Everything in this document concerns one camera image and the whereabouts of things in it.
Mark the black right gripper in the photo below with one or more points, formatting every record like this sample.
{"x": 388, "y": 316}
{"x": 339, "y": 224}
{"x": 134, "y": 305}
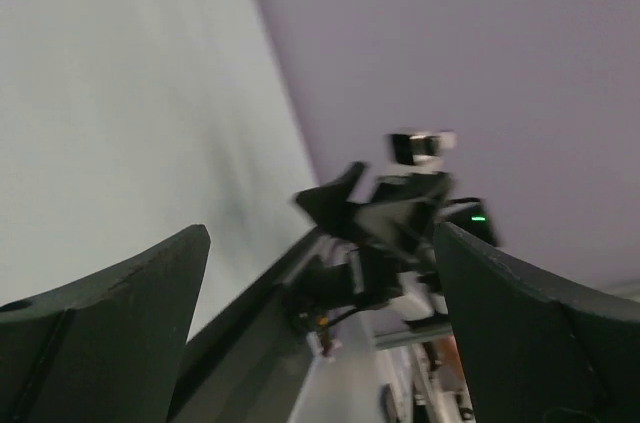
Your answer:
{"x": 416, "y": 196}

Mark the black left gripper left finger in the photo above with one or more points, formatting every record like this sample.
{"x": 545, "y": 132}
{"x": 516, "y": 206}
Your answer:
{"x": 106, "y": 347}

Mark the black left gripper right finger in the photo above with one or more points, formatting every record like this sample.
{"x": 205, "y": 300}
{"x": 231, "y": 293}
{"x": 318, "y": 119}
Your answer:
{"x": 537, "y": 347}

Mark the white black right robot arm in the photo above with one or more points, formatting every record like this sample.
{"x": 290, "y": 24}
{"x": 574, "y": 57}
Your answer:
{"x": 390, "y": 259}

